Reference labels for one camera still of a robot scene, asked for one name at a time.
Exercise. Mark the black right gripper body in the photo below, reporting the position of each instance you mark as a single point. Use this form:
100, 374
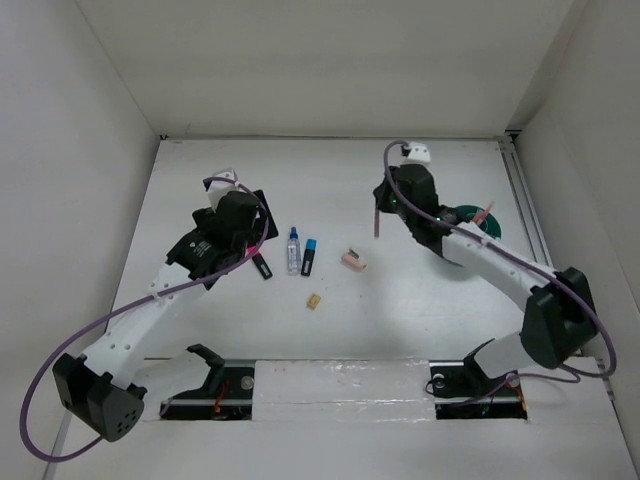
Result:
388, 202

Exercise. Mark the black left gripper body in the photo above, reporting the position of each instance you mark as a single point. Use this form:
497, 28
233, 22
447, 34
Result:
252, 237

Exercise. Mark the pink pen with clear cap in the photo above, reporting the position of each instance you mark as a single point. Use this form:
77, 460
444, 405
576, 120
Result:
482, 214

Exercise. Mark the tan rectangular eraser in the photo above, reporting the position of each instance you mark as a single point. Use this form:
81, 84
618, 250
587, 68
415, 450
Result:
313, 301

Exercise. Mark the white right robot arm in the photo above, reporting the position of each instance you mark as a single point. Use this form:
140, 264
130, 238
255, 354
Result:
557, 306

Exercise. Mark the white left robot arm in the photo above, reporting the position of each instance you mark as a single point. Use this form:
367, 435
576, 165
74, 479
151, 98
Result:
109, 386

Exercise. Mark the pink and black highlighter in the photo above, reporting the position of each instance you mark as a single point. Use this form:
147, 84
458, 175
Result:
260, 263

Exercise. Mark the clear spray bottle blue cap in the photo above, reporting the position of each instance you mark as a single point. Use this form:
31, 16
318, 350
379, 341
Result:
294, 258

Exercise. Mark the teal round divided organizer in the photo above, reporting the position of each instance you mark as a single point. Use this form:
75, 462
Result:
491, 226

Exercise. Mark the blue and black highlighter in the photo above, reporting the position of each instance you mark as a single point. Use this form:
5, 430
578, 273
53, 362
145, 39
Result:
308, 257

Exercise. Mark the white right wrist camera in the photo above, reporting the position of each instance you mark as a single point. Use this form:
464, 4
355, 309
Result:
416, 153

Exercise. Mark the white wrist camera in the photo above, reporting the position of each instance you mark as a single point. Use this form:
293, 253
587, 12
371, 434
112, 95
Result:
220, 184
416, 153

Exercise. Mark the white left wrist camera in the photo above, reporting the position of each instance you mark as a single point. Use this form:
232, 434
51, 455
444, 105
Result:
220, 184

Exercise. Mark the aluminium rail at right edge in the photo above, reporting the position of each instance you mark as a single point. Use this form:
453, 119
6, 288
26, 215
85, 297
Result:
523, 199

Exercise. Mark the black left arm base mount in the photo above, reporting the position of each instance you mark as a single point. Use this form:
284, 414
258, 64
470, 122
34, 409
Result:
224, 394

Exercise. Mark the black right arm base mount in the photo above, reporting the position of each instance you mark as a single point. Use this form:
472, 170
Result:
462, 391

